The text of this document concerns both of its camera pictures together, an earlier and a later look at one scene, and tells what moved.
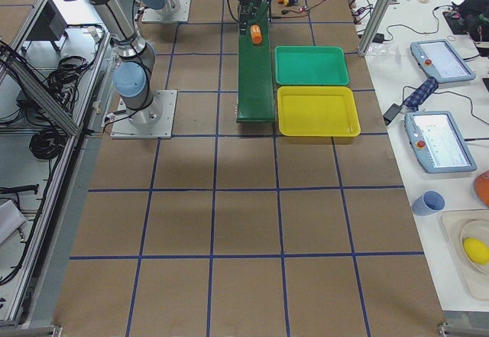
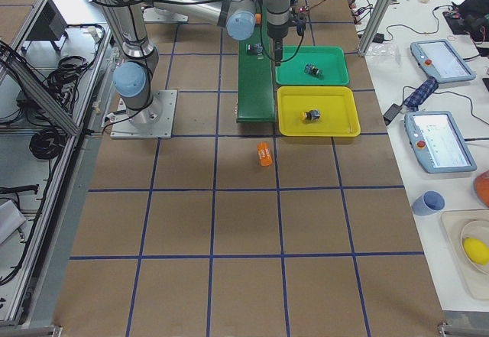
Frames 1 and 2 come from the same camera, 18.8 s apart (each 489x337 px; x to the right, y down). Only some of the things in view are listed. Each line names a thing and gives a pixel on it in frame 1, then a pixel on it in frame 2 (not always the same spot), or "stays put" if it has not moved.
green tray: x=310 y=66 stays put
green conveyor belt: x=255 y=94 stays put
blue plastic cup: x=428 y=203 stays put
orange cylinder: x=256 y=34 → x=264 y=153
